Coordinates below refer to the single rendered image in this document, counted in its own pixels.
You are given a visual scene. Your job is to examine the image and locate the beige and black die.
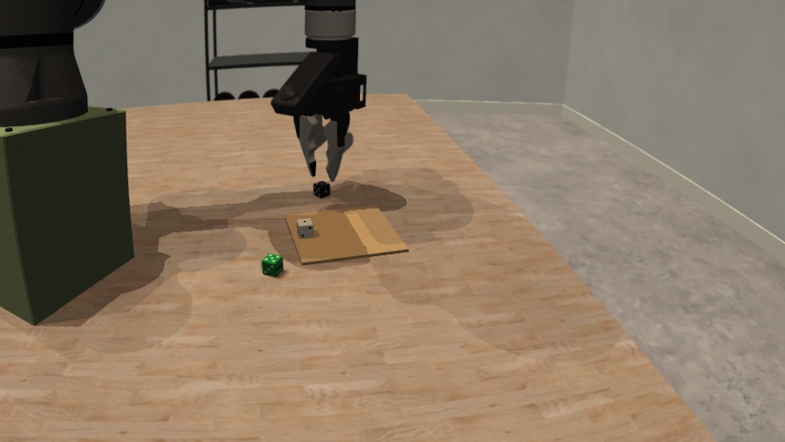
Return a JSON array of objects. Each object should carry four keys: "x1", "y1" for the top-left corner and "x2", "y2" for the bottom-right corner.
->
[{"x1": 297, "y1": 218, "x2": 314, "y2": 238}]

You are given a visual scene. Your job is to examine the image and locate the green die with white pips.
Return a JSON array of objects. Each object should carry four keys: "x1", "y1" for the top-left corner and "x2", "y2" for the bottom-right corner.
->
[{"x1": 261, "y1": 254, "x2": 283, "y2": 277}]

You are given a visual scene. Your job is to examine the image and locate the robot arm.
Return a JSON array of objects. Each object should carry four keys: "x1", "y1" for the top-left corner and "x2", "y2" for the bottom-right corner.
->
[{"x1": 0, "y1": 0, "x2": 356, "y2": 127}]

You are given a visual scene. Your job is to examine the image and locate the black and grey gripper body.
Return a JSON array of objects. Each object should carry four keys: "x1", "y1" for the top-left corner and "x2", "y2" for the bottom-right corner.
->
[{"x1": 305, "y1": 37, "x2": 367, "y2": 120}]

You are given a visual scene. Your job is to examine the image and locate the black die with white pips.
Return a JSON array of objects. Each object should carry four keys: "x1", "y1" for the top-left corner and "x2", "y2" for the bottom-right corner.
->
[{"x1": 313, "y1": 181, "x2": 330, "y2": 199}]

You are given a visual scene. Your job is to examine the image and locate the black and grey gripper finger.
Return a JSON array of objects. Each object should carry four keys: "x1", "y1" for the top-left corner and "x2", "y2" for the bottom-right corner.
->
[
  {"x1": 293, "y1": 111, "x2": 326, "y2": 177},
  {"x1": 324, "y1": 100, "x2": 353, "y2": 182}
]

